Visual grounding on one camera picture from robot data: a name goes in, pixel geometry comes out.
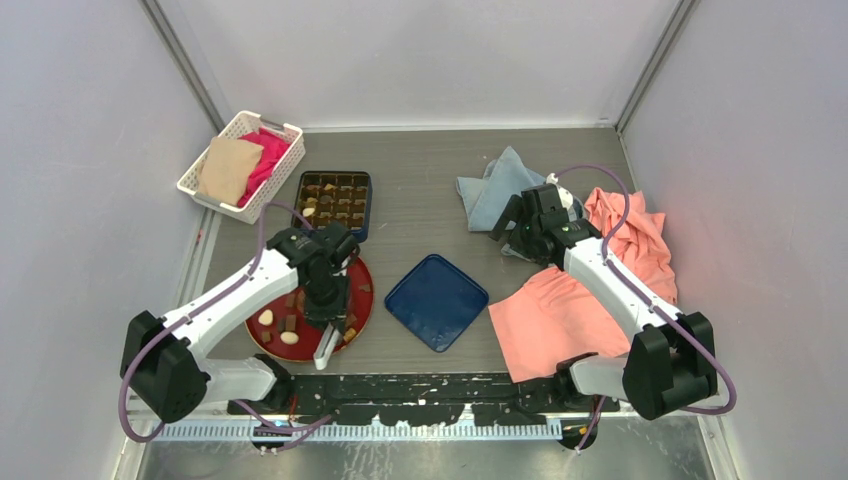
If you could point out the red round tray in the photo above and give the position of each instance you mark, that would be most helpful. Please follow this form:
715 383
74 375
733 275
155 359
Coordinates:
280 328

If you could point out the blue tin lid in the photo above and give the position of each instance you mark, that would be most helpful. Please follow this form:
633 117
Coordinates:
436 302

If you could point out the blue chocolate tin box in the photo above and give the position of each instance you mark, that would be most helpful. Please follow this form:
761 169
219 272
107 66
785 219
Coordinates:
341 196

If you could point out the magenta cloth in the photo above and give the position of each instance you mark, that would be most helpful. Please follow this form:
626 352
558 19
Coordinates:
273 149

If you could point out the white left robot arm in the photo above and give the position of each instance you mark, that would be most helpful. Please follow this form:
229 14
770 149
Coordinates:
166 359

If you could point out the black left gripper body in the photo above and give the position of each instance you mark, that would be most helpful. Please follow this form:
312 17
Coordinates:
327 301

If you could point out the pink cloth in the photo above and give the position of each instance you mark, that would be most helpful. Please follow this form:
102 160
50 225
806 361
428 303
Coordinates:
553 318

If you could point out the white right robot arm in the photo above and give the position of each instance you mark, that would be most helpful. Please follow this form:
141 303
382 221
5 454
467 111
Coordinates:
671 362

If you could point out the beige cloth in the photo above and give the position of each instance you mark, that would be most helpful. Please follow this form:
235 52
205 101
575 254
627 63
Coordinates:
226 169

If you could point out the metal tongs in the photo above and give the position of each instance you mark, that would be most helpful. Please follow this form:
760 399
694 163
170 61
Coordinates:
326 347

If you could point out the white oval chocolate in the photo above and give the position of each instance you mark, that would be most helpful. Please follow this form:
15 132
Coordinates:
289 337
266 318

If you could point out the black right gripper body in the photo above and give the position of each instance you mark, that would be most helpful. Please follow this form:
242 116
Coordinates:
522 236

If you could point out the caramel cube chocolate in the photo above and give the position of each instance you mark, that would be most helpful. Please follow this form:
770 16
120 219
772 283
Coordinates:
349 335

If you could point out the light blue denim cloth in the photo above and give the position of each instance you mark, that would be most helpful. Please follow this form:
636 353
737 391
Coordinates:
485 198

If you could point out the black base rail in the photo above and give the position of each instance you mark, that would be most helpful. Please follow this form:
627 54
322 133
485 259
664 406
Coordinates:
425 399

